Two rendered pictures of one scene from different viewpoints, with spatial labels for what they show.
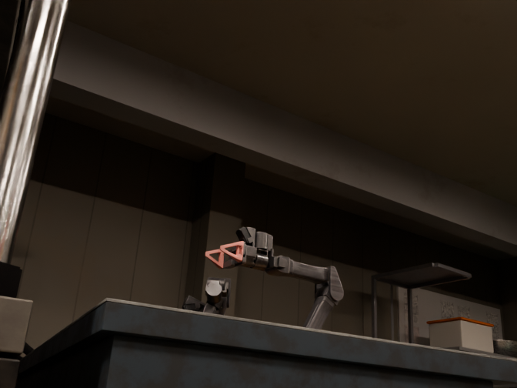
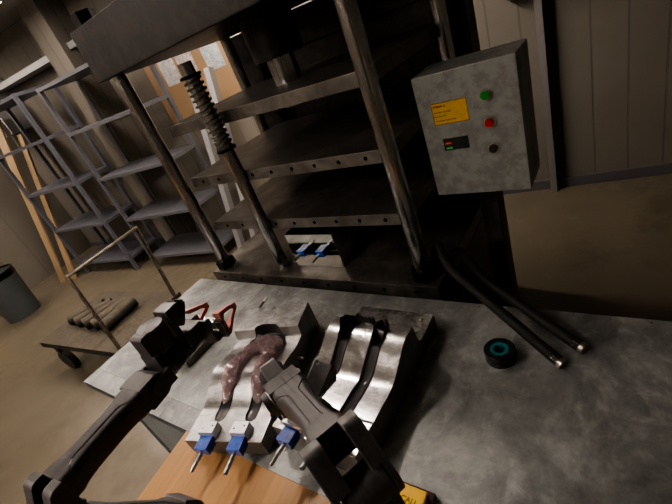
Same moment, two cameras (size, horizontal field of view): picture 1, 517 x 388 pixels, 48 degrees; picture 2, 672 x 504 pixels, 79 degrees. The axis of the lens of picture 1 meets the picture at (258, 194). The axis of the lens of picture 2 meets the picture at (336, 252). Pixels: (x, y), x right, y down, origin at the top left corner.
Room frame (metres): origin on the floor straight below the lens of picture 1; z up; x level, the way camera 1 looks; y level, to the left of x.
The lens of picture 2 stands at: (2.80, 0.09, 1.70)
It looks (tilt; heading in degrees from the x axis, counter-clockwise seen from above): 28 degrees down; 158
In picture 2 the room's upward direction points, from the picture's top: 22 degrees counter-clockwise
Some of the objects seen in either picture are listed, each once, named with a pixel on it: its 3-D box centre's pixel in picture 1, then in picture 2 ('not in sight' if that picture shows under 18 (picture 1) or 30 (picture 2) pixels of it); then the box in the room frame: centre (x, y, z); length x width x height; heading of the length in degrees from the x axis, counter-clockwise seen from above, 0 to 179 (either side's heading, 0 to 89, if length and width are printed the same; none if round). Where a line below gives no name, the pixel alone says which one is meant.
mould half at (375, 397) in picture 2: not in sight; (359, 367); (1.99, 0.36, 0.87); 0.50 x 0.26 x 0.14; 115
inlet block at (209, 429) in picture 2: not in sight; (203, 448); (1.85, -0.10, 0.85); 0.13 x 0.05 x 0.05; 132
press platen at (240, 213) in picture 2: not in sight; (335, 183); (1.06, 0.95, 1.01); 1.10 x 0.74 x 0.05; 25
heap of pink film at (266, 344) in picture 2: not in sight; (252, 361); (1.71, 0.13, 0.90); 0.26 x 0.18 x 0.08; 132
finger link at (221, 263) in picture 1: (219, 255); (220, 316); (1.90, 0.12, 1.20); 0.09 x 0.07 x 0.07; 123
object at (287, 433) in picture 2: not in sight; (286, 441); (2.05, 0.09, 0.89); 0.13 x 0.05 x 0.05; 115
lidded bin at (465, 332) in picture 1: (461, 337); not in sight; (5.71, -2.05, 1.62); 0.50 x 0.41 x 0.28; 123
